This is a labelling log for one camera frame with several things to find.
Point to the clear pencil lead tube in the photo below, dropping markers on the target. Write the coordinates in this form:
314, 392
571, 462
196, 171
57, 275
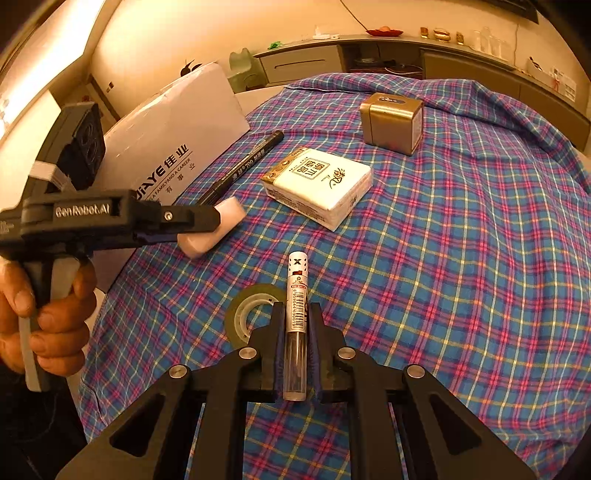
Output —
295, 323

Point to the black marker pen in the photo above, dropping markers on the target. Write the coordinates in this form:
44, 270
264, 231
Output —
249, 157

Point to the clear tape roll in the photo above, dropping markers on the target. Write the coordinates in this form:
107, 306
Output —
258, 291

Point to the gold metal tin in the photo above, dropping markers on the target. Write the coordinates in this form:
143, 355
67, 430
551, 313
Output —
388, 124

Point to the dark leafy plant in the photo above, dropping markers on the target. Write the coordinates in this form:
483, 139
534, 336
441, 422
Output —
187, 69

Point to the grey television cabinet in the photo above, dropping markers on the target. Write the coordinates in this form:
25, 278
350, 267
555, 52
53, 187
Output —
300, 62

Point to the white rectangular eraser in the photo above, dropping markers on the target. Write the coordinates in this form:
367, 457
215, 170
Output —
228, 214

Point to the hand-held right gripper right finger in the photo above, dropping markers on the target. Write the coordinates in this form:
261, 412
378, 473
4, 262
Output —
314, 341

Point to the bright ceiling light panel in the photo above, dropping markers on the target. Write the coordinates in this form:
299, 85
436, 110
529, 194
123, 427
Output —
41, 69

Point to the white tissue pack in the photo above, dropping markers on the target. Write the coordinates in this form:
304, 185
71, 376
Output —
318, 184

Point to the black wall television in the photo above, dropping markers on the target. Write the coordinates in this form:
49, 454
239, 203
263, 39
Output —
521, 7

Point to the white box of clutter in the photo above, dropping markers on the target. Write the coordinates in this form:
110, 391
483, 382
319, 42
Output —
554, 76

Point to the group of clear glasses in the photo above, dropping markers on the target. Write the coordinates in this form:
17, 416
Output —
489, 41

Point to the blue pink plaid cloth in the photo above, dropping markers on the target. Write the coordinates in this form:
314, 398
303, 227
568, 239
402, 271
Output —
438, 254

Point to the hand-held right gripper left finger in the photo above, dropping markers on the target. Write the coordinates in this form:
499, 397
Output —
279, 341

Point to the person's left hand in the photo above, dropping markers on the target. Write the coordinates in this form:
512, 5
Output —
69, 332

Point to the red fruit plate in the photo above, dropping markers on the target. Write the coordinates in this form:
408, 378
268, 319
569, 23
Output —
383, 31

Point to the green child chair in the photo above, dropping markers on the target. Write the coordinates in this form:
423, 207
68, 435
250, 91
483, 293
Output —
242, 69

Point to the gold ingot ornament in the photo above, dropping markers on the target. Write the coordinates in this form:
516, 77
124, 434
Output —
441, 33

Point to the white cardboard box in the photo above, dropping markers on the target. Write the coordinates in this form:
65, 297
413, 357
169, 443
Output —
184, 115

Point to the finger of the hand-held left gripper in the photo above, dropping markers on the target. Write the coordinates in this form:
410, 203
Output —
184, 217
157, 237

